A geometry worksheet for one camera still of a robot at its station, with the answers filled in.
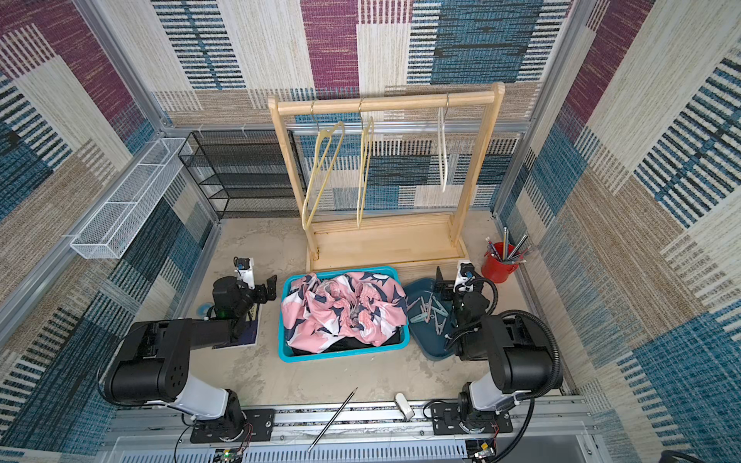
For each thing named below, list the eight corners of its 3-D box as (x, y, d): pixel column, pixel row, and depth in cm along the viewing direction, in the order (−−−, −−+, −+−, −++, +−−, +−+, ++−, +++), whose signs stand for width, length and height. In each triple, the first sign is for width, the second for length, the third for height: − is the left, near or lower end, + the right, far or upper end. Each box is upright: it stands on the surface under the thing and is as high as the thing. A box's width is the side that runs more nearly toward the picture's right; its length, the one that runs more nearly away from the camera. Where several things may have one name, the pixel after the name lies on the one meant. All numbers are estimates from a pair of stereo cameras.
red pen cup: (483, 283, 101) (493, 264, 92) (478, 262, 107) (487, 242, 98) (512, 283, 101) (525, 263, 92) (505, 262, 107) (517, 242, 98)
